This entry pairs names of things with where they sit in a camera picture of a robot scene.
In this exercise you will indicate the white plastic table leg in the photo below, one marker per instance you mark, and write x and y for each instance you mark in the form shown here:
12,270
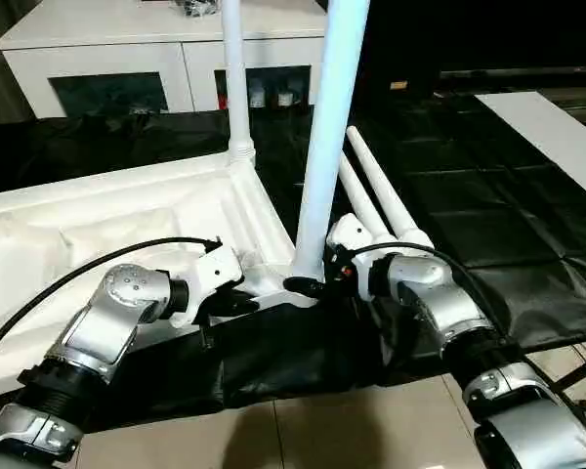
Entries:
329,122
359,195
238,88
386,185

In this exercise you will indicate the white plastic table top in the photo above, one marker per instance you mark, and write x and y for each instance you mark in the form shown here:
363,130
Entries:
78,220

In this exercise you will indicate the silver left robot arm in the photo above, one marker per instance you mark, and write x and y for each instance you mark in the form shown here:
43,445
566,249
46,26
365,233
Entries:
102,332

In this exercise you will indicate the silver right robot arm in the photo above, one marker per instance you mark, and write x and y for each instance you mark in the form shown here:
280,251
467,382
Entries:
449,317

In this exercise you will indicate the black plastic mat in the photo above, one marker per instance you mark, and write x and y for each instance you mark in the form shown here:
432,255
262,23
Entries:
493,195

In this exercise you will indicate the small yellow label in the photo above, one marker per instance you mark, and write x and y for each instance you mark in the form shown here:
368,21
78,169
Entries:
399,85

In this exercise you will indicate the red and white container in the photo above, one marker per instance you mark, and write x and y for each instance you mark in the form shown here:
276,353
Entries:
222,95

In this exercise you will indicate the white flat board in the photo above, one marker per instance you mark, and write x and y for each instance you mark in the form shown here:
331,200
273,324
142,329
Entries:
556,132

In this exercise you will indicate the black tripod leg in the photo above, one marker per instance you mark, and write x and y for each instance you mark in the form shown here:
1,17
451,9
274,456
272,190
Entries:
581,373

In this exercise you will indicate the black low cabinet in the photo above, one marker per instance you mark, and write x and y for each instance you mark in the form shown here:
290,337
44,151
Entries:
493,39

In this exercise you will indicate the bag of black items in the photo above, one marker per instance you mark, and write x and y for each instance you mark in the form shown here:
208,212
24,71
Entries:
197,5

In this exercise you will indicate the white sideboard cabinet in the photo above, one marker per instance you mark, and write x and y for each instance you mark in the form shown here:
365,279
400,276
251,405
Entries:
102,29

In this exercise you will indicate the dark grey curtain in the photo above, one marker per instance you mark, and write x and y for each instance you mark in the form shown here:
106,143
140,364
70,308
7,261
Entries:
0,73

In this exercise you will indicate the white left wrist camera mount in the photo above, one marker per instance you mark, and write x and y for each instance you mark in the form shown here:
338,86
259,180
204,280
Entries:
210,273

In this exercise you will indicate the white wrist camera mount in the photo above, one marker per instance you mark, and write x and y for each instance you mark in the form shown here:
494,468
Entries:
351,234
210,273

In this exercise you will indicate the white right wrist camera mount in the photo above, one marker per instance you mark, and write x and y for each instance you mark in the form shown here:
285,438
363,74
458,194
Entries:
351,234

